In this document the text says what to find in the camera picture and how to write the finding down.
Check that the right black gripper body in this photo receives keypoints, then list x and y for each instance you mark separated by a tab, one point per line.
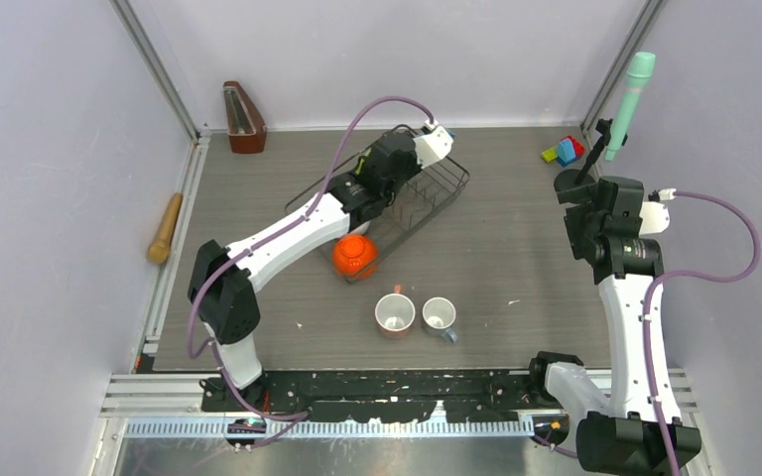
580	219

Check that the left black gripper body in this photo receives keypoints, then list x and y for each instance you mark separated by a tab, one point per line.
414	167

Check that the black wire dish rack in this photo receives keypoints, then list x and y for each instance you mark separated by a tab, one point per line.
395	219

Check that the orange bowl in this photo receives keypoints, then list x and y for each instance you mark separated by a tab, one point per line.
353	256

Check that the white mug red handle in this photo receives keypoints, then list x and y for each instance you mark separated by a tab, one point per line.
395	314

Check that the white mug grey handle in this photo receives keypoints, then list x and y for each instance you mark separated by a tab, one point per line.
438	318

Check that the lime green plate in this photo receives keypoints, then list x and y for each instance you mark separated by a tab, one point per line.
361	161

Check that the white bowl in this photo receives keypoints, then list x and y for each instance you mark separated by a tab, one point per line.
361	229

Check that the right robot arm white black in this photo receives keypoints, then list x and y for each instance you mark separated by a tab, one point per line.
636	427

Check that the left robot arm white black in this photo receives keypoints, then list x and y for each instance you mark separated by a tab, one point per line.
226	280

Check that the colourful toy blocks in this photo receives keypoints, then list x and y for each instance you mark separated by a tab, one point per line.
567	151

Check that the brown wooden metronome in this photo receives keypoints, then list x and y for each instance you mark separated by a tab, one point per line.
247	130

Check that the mint green microphone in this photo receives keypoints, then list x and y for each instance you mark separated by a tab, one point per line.
637	76

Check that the wooden rolling pin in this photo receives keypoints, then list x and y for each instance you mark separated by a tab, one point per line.
160	248

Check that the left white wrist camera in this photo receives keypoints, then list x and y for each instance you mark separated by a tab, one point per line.
433	144

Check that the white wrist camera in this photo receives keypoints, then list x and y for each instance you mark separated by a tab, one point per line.
433	144
655	213

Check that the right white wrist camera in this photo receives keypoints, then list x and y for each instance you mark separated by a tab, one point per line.
655	213

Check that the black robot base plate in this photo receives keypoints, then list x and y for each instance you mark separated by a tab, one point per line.
392	396

